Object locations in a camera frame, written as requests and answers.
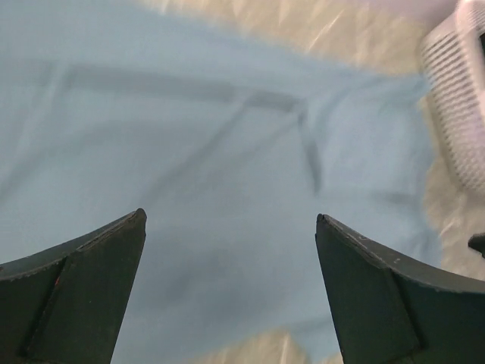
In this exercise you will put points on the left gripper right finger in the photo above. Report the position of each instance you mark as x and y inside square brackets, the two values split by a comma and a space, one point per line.
[390, 308]

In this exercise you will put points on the white plastic laundry basket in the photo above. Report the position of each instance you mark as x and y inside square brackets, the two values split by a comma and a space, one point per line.
[452, 56]

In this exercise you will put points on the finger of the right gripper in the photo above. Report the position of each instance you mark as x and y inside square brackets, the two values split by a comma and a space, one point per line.
[477, 243]

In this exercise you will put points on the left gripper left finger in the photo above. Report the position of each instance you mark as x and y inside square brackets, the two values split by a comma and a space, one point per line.
[66, 304]

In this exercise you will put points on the blue t shirt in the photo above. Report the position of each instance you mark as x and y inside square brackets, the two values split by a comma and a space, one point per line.
[231, 146]

